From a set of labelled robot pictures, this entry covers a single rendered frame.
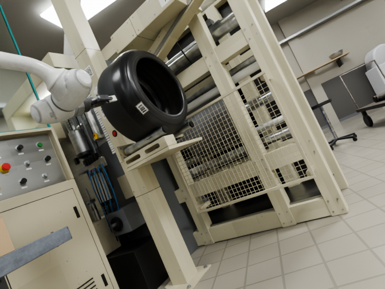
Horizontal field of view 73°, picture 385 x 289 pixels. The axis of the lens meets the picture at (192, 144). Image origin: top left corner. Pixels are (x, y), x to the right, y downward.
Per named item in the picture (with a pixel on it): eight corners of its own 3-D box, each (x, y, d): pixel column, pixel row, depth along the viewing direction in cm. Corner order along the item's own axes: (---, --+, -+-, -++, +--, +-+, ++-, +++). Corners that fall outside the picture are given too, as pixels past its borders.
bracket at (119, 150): (120, 163, 156) (113, 148, 157) (160, 151, 190) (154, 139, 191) (123, 161, 155) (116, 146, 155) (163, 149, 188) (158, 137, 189)
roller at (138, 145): (130, 154, 162) (125, 156, 159) (126, 148, 162) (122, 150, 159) (169, 131, 144) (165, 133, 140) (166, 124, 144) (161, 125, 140)
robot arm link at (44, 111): (69, 123, 116) (83, 109, 109) (35, 132, 103) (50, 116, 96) (56, 102, 116) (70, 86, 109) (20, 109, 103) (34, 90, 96)
